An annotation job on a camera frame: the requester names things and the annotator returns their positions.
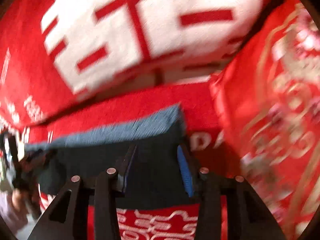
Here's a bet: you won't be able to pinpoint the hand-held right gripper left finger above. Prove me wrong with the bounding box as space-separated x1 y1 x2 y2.
27 144 138 240

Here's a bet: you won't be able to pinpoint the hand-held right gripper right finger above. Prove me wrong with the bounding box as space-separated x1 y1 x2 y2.
176 144 287 240

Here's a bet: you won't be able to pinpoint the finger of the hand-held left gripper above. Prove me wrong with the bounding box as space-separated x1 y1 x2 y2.
24 149 52 168

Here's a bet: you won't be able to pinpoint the dark pants with grey waistband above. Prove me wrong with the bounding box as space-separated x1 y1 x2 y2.
25 104 200 210

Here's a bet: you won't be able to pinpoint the person's left forearm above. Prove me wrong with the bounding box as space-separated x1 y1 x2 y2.
0 192 28 233

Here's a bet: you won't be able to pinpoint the person's left hand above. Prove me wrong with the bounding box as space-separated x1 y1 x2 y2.
11 189 28 212

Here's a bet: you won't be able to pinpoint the red printed blanket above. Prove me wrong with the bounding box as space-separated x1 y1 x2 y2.
22 82 240 240

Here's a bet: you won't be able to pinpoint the red pillow with gold print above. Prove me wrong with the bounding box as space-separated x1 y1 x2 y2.
210 0 320 240

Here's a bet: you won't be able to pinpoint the red quilt with white characters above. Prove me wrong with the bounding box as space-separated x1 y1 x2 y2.
0 0 285 130

